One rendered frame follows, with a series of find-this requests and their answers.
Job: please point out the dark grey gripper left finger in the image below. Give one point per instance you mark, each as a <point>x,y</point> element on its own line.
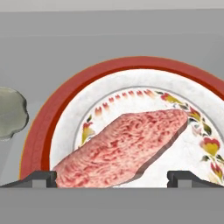
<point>40,177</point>

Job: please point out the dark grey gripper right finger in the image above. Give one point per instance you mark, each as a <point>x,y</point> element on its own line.
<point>180,178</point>

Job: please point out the raw red marbled steak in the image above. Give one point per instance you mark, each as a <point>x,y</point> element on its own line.
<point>122,147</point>

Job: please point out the grey-green lumpy round object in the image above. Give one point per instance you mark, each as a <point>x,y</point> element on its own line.
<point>11,113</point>

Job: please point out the red-rimmed white floral plate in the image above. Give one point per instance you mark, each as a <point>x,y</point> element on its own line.
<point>140,84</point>

